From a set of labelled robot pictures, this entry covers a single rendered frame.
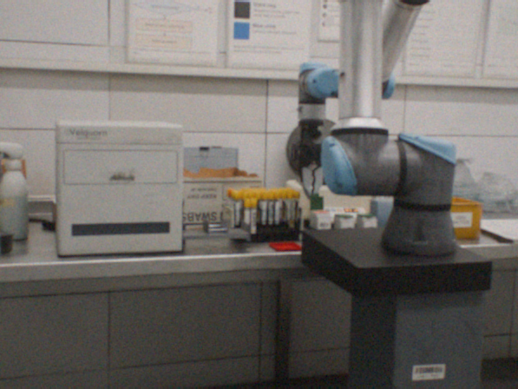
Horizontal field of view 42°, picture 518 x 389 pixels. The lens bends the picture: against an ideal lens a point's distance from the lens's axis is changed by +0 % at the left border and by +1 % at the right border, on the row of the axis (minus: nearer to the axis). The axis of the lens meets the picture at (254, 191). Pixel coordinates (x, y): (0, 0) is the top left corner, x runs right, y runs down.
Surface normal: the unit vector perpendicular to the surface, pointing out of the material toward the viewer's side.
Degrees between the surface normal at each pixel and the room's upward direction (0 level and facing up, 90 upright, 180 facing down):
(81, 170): 90
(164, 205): 90
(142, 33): 93
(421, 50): 94
